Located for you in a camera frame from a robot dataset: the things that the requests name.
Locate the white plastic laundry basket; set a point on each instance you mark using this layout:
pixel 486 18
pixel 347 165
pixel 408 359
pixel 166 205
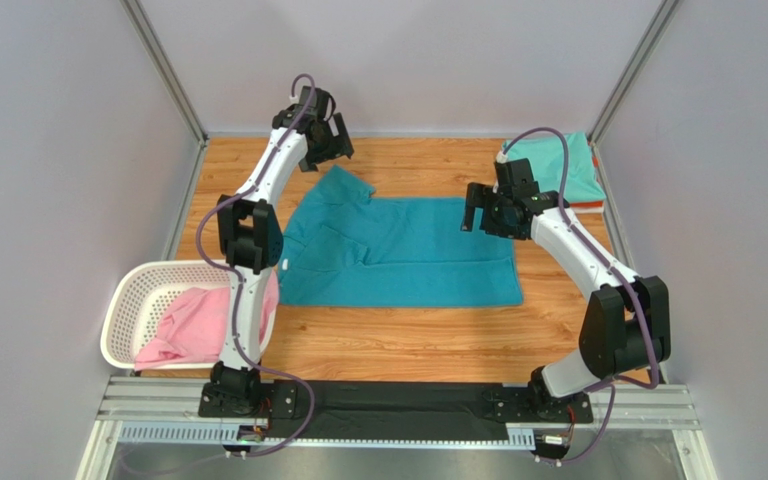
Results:
pixel 121 334

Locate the teal t shirt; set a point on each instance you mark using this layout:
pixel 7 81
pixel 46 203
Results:
pixel 344 246

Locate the right aluminium corner post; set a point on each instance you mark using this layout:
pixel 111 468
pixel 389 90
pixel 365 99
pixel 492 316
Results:
pixel 647 44

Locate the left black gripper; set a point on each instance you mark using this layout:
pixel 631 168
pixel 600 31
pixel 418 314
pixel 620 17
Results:
pixel 341 144

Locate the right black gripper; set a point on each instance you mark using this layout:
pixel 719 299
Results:
pixel 481 204

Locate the folded orange t shirt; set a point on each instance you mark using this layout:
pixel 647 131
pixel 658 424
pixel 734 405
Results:
pixel 584 190

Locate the pink t shirt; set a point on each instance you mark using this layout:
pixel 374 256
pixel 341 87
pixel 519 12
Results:
pixel 184 314

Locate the folded mint green t shirt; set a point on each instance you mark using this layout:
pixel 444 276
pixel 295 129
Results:
pixel 546 157

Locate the black cloth strip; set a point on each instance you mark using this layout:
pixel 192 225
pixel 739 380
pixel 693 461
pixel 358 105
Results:
pixel 346 410

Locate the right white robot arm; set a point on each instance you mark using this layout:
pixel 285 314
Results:
pixel 626 325

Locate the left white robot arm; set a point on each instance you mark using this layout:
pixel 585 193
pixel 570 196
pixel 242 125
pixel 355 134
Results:
pixel 251 241

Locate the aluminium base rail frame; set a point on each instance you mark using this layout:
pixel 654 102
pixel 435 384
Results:
pixel 668 407

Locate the left aluminium corner post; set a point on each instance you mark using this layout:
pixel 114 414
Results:
pixel 148 35

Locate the aluminium corner post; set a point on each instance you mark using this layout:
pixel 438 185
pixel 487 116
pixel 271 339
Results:
pixel 647 44
pixel 148 35

